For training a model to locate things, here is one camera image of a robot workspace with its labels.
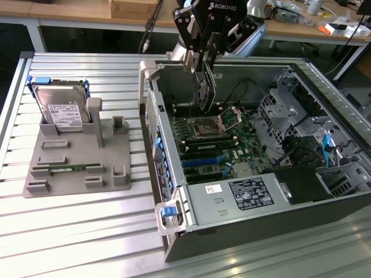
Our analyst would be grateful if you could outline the green motherboard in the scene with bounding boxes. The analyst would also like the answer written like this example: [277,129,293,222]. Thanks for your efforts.
[168,111,274,186]

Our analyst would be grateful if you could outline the pile of electronic parts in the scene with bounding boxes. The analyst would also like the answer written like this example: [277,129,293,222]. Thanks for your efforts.
[269,0,313,25]

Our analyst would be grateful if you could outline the clear case handle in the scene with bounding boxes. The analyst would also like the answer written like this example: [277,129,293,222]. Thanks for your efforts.
[155,199,186,236]

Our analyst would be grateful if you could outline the blue flat wire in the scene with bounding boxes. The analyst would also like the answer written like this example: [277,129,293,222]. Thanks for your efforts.
[321,134,336,169]

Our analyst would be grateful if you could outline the grey case handle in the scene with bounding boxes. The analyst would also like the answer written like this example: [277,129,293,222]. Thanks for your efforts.
[139,60,165,105]

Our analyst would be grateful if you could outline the hard disk with blue carrier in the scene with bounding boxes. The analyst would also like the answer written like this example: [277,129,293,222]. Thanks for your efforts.
[26,75,91,133]

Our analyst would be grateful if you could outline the silver chipset heatsink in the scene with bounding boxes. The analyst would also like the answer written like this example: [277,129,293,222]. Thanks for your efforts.
[231,164,256,178]

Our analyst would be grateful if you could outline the black fan housing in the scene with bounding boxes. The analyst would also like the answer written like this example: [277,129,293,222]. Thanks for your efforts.
[282,135,323,169]

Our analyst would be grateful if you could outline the orange and white box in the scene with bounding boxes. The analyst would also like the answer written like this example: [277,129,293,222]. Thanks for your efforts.
[317,22,348,37]

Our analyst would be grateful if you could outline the grey metal plate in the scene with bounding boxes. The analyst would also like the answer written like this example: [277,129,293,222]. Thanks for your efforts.
[228,23,266,58]

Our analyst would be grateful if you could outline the grey plastic parts rack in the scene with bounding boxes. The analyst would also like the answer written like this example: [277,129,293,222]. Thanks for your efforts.
[22,97,133,199]

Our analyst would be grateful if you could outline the cluttered wooden desk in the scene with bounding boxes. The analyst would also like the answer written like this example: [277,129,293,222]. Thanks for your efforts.
[262,0,371,81]

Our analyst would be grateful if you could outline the black RAM slot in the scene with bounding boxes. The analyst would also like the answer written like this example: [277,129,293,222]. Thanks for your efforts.
[171,103,223,111]
[172,109,223,118]

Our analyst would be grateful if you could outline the wooden desk with white legs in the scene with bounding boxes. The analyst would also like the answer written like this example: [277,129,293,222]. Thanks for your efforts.
[0,0,182,53]

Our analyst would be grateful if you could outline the black graphics card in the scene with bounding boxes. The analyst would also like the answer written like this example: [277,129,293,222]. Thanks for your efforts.
[182,49,217,114]

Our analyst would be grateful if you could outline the grey device beside table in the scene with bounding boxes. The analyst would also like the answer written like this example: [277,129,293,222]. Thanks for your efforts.
[339,86,371,117]

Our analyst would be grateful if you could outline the open grey PC case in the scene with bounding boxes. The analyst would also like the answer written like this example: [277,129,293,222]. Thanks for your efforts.
[138,59,371,263]

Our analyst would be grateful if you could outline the metal socket cover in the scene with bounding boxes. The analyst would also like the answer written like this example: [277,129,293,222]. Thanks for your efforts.
[217,106,243,129]

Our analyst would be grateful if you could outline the metal disk bay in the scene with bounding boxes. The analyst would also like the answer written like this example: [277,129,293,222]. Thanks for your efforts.
[257,86,308,146]

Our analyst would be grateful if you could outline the blue card retainer clips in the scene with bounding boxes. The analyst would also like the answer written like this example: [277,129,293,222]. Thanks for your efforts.
[153,127,176,195]

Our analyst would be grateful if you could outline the black monitor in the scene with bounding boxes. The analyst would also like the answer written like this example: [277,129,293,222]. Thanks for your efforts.
[356,0,371,16]

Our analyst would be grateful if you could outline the grey power supply unit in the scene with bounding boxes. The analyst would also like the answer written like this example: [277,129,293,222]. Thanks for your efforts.
[185,173,291,230]

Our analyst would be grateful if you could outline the brown cardboard box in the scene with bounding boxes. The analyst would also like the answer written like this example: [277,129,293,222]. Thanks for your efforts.
[109,0,159,21]

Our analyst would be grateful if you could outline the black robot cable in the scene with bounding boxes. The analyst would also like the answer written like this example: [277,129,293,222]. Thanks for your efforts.
[140,0,166,53]

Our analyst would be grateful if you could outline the black plastic shroud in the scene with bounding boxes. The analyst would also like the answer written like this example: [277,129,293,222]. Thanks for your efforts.
[268,166,334,205]

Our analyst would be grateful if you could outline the CPU socket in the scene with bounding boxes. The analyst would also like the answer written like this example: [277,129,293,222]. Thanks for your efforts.
[192,116,225,137]

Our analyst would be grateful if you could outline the black looped wire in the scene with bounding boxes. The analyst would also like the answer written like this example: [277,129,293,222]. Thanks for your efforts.
[231,79,266,105]

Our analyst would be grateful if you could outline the blue expansion slot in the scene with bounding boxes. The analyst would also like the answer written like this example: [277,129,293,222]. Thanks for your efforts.
[181,157,221,168]

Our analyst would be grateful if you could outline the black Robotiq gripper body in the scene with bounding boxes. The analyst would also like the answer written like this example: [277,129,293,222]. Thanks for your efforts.
[191,0,248,40]

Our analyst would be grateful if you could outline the green RAM stick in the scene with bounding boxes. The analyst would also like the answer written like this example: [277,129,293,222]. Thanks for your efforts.
[32,163,102,173]

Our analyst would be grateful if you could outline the black RAM stick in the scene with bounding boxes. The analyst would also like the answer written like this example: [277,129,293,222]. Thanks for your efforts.
[184,137,239,151]

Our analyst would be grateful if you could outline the black expansion slot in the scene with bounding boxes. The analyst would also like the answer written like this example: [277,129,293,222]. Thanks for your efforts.
[187,173,230,185]

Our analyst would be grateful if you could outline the white bottle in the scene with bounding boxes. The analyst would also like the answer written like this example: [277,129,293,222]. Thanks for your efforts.
[307,0,324,16]

